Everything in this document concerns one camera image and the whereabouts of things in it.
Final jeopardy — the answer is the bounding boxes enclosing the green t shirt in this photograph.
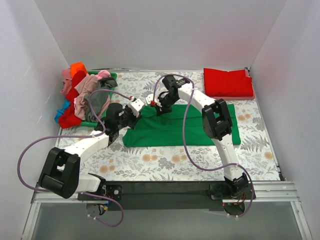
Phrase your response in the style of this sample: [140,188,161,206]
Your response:
[122,103,242,148]

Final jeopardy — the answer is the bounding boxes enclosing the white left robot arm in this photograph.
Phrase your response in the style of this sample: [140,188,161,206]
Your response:
[38,99,145,200]

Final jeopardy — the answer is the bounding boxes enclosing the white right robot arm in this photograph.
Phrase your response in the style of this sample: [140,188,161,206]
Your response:
[150,74,251,199]

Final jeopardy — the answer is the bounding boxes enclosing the green laundry basket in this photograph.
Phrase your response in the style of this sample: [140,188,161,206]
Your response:
[74,70,117,128]

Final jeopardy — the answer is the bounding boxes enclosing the folded red t shirt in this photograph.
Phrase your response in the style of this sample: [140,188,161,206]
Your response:
[203,67,254,98]

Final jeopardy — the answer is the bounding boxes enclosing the crumpled red t shirt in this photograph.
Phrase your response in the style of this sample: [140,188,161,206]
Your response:
[58,71,87,129]

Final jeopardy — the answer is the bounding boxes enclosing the blue t shirt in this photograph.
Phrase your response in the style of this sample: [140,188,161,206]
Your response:
[54,98,71,124]

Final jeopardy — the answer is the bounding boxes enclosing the orange t shirt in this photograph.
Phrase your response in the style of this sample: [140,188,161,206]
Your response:
[70,62,88,78]

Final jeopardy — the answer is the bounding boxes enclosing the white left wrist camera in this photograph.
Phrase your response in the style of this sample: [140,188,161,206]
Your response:
[128,96,145,118]

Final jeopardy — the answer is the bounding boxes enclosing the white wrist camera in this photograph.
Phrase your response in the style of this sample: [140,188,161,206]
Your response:
[128,96,145,118]
[145,93,158,107]

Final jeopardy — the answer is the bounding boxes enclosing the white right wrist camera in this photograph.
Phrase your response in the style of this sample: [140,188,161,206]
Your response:
[145,93,158,107]

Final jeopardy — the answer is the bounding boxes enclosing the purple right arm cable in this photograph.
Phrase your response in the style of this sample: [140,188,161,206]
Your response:
[152,73,256,218]

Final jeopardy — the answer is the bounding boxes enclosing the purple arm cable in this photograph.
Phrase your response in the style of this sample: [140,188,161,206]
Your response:
[152,73,256,218]
[16,89,136,227]

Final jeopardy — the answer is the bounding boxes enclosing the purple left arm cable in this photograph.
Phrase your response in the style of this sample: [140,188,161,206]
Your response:
[16,89,136,227]

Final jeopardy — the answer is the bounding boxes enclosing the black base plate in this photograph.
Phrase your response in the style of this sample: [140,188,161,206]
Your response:
[77,181,256,212]

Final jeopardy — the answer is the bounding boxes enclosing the aluminium frame rail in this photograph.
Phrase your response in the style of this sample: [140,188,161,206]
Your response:
[22,181,312,240]

